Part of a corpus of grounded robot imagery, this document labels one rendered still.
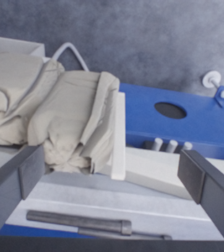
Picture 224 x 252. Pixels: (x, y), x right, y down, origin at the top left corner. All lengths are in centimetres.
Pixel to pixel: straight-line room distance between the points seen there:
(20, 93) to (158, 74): 94
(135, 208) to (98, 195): 8
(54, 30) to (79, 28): 13
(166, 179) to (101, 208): 19
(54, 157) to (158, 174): 30
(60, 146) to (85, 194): 18
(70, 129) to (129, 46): 86
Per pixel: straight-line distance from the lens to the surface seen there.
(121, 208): 40
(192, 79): 121
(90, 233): 47
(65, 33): 110
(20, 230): 60
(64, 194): 41
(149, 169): 49
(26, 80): 32
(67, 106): 28
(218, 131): 83
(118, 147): 29
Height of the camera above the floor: 103
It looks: 51 degrees down
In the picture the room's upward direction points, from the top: 175 degrees counter-clockwise
